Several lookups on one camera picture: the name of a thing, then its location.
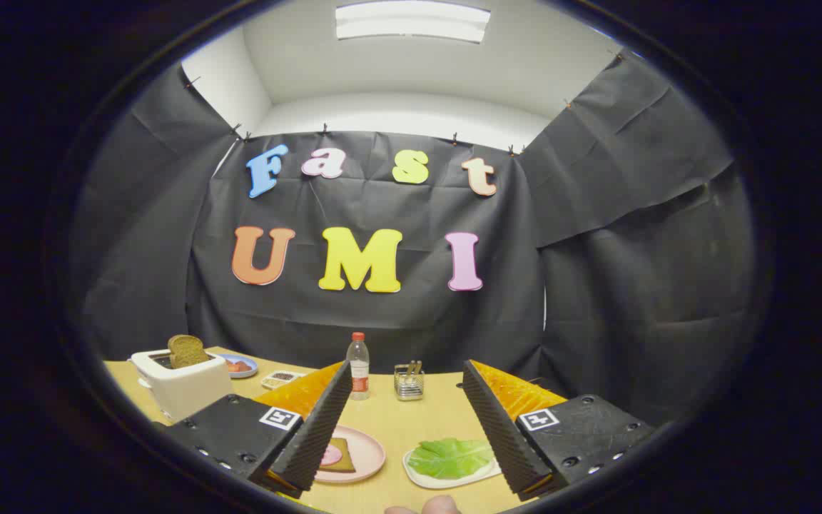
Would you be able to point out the green lettuce leaf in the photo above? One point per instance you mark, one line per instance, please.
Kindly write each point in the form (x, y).
(450, 458)

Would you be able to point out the red food pieces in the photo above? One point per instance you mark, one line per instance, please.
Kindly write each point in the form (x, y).
(237, 366)

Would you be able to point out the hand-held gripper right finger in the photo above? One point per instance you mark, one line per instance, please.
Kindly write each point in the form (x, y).
(500, 435)

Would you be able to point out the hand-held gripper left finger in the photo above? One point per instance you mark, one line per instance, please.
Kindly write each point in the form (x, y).
(318, 435)

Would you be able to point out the white compartment seed tray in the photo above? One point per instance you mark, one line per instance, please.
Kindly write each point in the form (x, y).
(282, 378)

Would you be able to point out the brown toast bread slice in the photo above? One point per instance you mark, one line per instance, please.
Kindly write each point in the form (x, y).
(187, 351)

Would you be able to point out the clear bottle red cap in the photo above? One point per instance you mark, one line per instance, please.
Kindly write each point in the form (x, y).
(358, 371)

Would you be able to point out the white toaster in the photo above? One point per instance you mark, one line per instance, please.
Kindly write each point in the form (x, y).
(186, 389)

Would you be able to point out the pink plate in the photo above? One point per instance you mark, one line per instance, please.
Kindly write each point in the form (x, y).
(369, 453)

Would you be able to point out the white rectangular plate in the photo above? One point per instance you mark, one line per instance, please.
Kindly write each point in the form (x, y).
(447, 482)

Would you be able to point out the pink ham slice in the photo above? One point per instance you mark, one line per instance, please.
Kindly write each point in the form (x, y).
(330, 455)

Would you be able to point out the blue plate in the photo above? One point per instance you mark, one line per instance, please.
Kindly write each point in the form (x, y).
(248, 370)

